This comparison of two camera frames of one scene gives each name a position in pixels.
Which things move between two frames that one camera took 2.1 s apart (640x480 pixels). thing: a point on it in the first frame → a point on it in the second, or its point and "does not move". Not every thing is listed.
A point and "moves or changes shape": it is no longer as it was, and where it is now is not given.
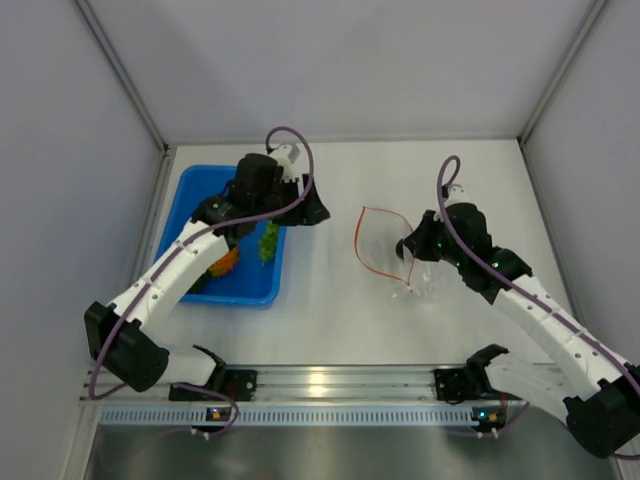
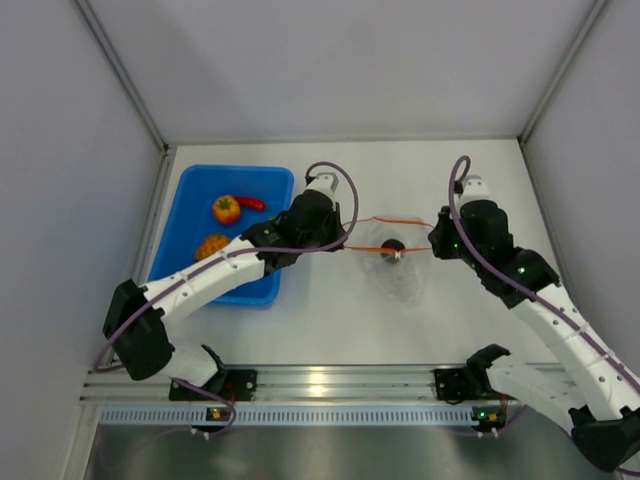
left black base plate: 239,385 does not move
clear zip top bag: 377,233 moves or changes shape
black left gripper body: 284,194 → 327,234
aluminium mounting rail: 299,385 does not move
